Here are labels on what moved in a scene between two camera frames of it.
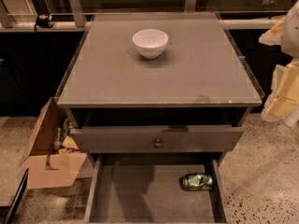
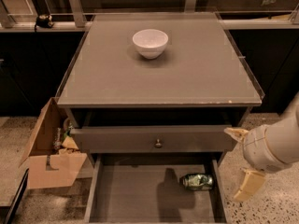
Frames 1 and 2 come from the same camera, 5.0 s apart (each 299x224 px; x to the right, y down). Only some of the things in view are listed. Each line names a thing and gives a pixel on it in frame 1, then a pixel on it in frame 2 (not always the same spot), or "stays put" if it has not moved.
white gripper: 291,35 → 256,148
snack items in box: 62,138 stays put
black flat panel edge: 17,198 stays put
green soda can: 195,182 stays put
